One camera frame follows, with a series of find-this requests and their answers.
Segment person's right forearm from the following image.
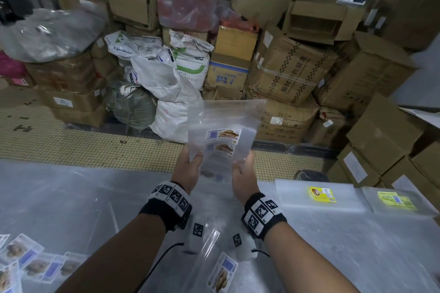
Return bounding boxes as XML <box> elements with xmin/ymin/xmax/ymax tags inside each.
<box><xmin>264</xmin><ymin>227</ymin><xmax>360</xmax><ymax>293</ymax></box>

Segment open cardboard box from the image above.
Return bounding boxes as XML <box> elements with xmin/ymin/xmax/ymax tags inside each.
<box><xmin>281</xmin><ymin>0</ymin><xmax>365</xmax><ymax>45</ymax></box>

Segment cardboard box with red print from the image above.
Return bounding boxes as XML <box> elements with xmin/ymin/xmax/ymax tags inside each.
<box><xmin>254</xmin><ymin>95</ymin><xmax>319</xmax><ymax>146</ymax></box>

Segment grey table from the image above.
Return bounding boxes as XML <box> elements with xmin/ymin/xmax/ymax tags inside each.
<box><xmin>0</xmin><ymin>158</ymin><xmax>440</xmax><ymax>293</ymax></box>

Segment plain white sack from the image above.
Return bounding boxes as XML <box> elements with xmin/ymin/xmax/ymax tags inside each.
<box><xmin>149</xmin><ymin>98</ymin><xmax>193</xmax><ymax>143</ymax></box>

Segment large brown cardboard box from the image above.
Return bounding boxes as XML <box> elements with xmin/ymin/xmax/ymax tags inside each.
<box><xmin>314</xmin><ymin>32</ymin><xmax>418</xmax><ymax>117</ymax></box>

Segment black wrapped bundle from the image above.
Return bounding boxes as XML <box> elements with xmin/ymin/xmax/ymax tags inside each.
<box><xmin>295</xmin><ymin>169</ymin><xmax>329</xmax><ymax>182</ymax></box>

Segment low cardboard box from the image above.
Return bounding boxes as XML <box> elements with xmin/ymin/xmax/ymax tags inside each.
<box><xmin>51</xmin><ymin>105</ymin><xmax>109</xmax><ymax>129</ymax></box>

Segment person's left forearm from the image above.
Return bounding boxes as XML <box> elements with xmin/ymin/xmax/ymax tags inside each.
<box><xmin>55</xmin><ymin>213</ymin><xmax>167</xmax><ymax>293</ymax></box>

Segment cardboard box with white label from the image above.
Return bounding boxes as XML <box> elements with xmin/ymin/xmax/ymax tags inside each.
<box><xmin>41</xmin><ymin>88</ymin><xmax>105</xmax><ymax>113</ymax></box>

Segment dark cardboard box red marks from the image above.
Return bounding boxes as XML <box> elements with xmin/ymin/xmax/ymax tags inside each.
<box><xmin>26</xmin><ymin>50</ymin><xmax>104</xmax><ymax>94</ymax></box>

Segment white cardboard sheet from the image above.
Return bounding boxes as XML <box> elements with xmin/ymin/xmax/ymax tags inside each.
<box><xmin>398</xmin><ymin>105</ymin><xmax>440</xmax><ymax>129</ymax></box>

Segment grey-green sack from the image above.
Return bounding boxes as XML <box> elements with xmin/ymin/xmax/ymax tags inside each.
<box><xmin>106</xmin><ymin>81</ymin><xmax>157</xmax><ymax>129</ymax></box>

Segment plain yellowish cardboard box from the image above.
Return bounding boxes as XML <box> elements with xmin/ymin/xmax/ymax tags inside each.
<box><xmin>213</xmin><ymin>25</ymin><xmax>259</xmax><ymax>62</ymax></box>

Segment small labelled brown box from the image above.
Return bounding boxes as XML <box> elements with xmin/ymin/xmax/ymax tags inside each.
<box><xmin>306</xmin><ymin>107</ymin><xmax>346</xmax><ymax>147</ymax></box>

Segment small cardboard box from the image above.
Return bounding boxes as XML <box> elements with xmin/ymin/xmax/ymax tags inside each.
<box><xmin>5</xmin><ymin>76</ymin><xmax>35</xmax><ymax>88</ymax></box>

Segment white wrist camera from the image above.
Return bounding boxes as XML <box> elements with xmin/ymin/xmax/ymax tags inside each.
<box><xmin>184</xmin><ymin>213</ymin><xmax>208</xmax><ymax>255</ymax></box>
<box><xmin>230</xmin><ymin>226</ymin><xmax>259</xmax><ymax>262</ymax></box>

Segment crumpled white sack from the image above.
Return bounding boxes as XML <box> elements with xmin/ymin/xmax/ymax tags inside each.
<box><xmin>125</xmin><ymin>47</ymin><xmax>204</xmax><ymax>103</ymax></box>

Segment torn brown cardboard box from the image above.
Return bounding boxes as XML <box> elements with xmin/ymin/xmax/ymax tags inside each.
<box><xmin>202</xmin><ymin>85</ymin><xmax>248</xmax><ymax>101</ymax></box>

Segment cardboard boxes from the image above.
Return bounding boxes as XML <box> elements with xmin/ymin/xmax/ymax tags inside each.
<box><xmin>326</xmin><ymin>93</ymin><xmax>440</xmax><ymax>225</ymax></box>

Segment stack of clear bags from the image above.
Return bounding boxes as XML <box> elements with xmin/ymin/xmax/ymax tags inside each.
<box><xmin>187</xmin><ymin>98</ymin><xmax>267</xmax><ymax>184</ymax></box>

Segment white sack with blue print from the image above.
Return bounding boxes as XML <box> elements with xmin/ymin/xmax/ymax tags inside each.
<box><xmin>104</xmin><ymin>31</ymin><xmax>162</xmax><ymax>60</ymax></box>

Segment person's left hand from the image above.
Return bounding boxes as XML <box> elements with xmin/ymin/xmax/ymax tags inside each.
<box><xmin>170</xmin><ymin>146</ymin><xmax>204</xmax><ymax>195</ymax></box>

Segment pink plastic bag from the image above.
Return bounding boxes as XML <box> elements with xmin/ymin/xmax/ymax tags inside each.
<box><xmin>0</xmin><ymin>50</ymin><xmax>28</xmax><ymax>79</ymax></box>

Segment cardboard box with blue stripe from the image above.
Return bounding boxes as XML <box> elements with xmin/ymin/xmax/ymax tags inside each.
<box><xmin>205</xmin><ymin>52</ymin><xmax>250</xmax><ymax>90</ymax></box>

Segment cardboard box with checker pattern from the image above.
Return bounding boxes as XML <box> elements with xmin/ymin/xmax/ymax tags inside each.
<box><xmin>247</xmin><ymin>37</ymin><xmax>339</xmax><ymax>106</ymax></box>

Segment bag pack with green label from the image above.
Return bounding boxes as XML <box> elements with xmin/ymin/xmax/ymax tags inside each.
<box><xmin>361</xmin><ymin>186</ymin><xmax>439</xmax><ymax>218</ymax></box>

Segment white sack with green print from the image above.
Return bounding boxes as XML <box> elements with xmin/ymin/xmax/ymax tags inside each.
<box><xmin>170</xmin><ymin>30</ymin><xmax>214</xmax><ymax>91</ymax></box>

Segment person's right hand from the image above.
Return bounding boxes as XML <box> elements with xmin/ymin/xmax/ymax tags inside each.
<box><xmin>232</xmin><ymin>150</ymin><xmax>260</xmax><ymax>206</ymax></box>

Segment clear bags with labels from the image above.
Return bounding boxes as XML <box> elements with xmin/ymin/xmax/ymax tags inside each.
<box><xmin>0</xmin><ymin>200</ymin><xmax>241</xmax><ymax>293</ymax></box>

